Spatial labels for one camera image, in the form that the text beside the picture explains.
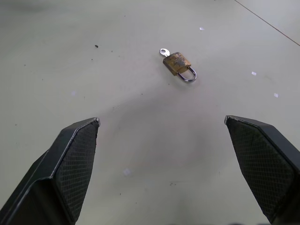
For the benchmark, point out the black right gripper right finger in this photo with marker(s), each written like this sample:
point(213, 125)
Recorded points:
point(264, 164)

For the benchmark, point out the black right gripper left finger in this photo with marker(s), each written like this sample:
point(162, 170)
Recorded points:
point(58, 173)

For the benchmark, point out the small silver key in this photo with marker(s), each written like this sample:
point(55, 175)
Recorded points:
point(164, 52)

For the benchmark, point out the brass padlock with steel shackle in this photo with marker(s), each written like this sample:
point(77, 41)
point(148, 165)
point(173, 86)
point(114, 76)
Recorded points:
point(178, 65)

